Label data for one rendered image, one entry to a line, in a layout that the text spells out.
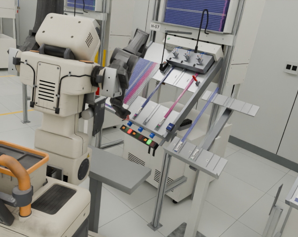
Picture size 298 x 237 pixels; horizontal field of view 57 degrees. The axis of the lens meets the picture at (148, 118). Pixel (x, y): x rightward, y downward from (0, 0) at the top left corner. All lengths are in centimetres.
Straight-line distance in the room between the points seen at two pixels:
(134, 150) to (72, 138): 133
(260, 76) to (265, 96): 24
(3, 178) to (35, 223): 18
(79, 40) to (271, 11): 270
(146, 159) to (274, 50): 193
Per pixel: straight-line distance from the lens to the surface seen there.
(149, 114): 190
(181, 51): 211
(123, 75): 107
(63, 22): 117
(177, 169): 218
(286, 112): 343
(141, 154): 242
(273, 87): 345
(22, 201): 89
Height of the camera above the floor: 144
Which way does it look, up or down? 21 degrees down
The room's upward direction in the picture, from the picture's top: 8 degrees clockwise
